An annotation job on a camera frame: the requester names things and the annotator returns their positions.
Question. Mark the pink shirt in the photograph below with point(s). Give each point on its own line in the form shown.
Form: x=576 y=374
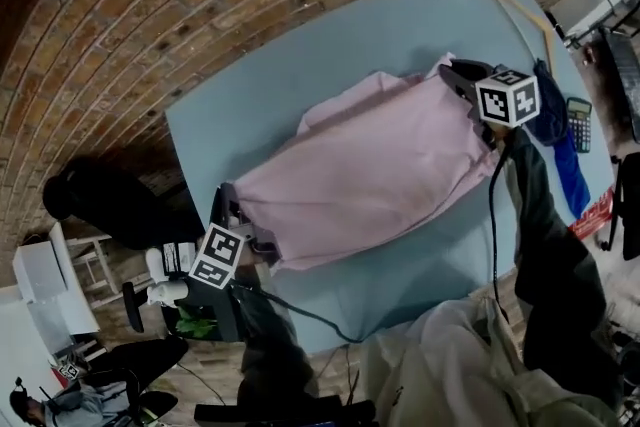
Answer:
x=375 y=165

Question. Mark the black calculator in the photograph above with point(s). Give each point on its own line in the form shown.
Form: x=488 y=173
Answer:
x=580 y=125

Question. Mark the black mesh-back office chair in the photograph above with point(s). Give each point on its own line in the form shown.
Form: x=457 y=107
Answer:
x=100 y=200

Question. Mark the white wooden stool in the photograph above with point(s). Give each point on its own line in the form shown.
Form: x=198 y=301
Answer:
x=95 y=270

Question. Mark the person's right forearm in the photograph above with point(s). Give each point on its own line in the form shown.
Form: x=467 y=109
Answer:
x=540 y=215

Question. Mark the green leafy plant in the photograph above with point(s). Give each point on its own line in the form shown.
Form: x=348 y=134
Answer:
x=195 y=325

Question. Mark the red box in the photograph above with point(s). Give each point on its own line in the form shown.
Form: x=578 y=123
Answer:
x=592 y=220

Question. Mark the black swivel office chair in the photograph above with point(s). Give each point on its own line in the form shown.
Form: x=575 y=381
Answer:
x=630 y=205

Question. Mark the white cabinet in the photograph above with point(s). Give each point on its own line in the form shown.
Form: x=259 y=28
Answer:
x=40 y=270

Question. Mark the dark grey-blue cloth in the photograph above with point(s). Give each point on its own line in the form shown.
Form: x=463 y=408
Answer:
x=550 y=115

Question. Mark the person's left forearm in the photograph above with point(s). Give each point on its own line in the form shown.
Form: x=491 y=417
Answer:
x=270 y=340

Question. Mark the person's beige vest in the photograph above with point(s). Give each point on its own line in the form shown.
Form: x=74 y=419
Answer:
x=450 y=375

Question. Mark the black and white striped box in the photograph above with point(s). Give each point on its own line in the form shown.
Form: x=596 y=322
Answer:
x=177 y=259

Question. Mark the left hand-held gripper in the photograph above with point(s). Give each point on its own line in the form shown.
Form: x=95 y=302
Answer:
x=217 y=255

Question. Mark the black mesh recliner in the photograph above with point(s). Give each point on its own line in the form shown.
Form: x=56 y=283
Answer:
x=625 y=75

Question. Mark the wooden clothes hanger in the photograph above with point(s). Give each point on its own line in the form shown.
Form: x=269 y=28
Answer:
x=549 y=47

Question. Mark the white hair dryer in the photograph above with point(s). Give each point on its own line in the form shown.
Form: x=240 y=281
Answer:
x=167 y=290

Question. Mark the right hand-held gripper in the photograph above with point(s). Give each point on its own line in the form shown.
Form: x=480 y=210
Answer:
x=507 y=97

